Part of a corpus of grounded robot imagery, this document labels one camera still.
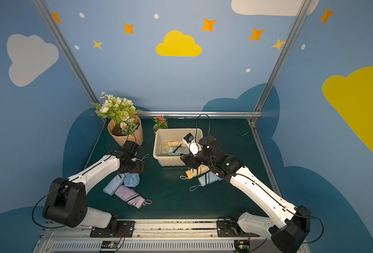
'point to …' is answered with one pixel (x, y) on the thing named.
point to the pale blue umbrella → (115, 184)
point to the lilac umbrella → (131, 196)
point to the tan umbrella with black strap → (201, 169)
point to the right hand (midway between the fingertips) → (190, 149)
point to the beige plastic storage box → (163, 136)
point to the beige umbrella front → (179, 143)
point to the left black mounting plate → (126, 229)
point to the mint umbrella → (177, 150)
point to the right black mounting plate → (230, 228)
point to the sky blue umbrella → (131, 179)
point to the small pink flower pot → (160, 122)
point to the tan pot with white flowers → (125, 124)
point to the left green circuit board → (110, 244)
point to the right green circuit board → (242, 246)
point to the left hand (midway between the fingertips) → (135, 167)
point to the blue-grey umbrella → (210, 177)
